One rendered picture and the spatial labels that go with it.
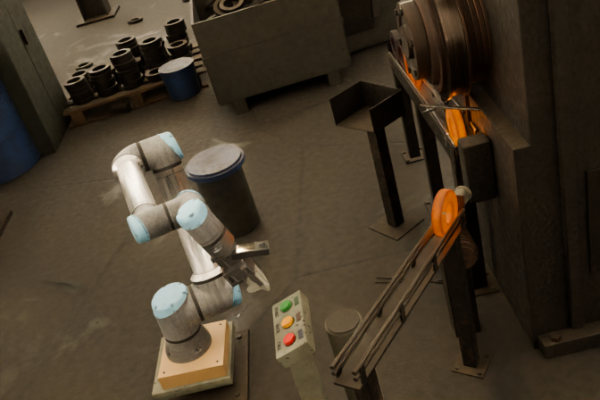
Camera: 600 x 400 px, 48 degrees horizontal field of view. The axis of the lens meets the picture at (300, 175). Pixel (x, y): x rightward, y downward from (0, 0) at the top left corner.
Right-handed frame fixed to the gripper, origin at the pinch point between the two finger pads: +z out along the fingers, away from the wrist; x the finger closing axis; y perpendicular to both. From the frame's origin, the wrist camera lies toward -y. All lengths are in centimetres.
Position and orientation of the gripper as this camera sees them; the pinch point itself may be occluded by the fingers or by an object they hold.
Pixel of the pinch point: (268, 286)
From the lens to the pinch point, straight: 212.3
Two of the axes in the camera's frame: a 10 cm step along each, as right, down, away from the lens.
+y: -8.2, 5.4, 2.0
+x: 1.0, 4.7, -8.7
